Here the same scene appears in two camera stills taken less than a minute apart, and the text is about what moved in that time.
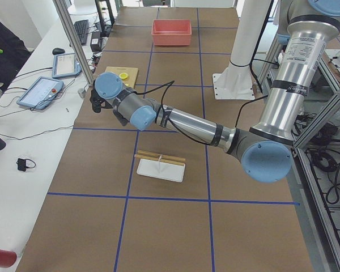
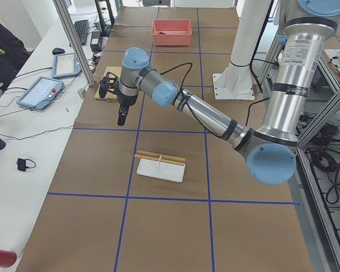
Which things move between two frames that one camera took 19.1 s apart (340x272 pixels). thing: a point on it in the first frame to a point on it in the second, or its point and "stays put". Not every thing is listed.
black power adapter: [96, 41] stays put
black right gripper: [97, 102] to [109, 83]
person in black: [8, 51] stays put
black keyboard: [82, 27] stays put
